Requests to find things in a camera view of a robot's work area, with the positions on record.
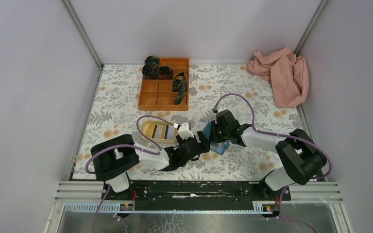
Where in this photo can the cards in beige tray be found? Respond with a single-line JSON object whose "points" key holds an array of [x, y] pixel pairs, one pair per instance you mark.
{"points": [[161, 132]]}

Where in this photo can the dark rolled belt top-left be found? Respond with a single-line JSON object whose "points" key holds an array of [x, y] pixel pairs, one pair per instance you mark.
{"points": [[150, 72]]}

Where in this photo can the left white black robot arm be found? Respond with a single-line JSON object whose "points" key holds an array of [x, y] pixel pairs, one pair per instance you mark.
{"points": [[111, 159]]}

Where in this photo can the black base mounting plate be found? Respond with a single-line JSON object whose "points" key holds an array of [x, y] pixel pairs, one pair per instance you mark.
{"points": [[147, 195]]}

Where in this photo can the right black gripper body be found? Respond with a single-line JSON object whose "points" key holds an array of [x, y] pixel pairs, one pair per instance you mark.
{"points": [[219, 134]]}

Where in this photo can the dark rolled belt outside box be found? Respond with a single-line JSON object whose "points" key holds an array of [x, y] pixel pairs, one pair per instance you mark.
{"points": [[153, 61]]}

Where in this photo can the floral patterned table mat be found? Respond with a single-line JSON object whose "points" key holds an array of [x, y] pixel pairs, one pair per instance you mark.
{"points": [[115, 112]]}

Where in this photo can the pink crumpled cloth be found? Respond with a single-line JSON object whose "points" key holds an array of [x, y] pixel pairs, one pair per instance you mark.
{"points": [[287, 74]]}

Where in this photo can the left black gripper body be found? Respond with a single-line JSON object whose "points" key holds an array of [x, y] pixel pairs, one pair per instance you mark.
{"points": [[180, 141]]}

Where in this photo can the dark rolled belt middle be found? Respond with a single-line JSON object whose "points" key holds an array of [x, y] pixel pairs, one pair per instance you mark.
{"points": [[165, 73]]}

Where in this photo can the orange compartment organizer box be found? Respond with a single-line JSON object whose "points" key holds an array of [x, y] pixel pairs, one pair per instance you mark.
{"points": [[157, 95]]}

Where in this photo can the blue leather card holder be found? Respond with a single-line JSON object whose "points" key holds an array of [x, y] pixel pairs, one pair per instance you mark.
{"points": [[219, 148]]}

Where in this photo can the beige oval tray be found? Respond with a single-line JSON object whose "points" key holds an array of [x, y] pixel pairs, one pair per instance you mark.
{"points": [[144, 129]]}

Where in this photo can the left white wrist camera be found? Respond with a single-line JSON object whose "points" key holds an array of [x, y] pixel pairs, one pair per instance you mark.
{"points": [[183, 130]]}

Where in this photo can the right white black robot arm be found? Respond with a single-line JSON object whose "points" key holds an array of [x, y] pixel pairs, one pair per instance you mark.
{"points": [[300, 157]]}

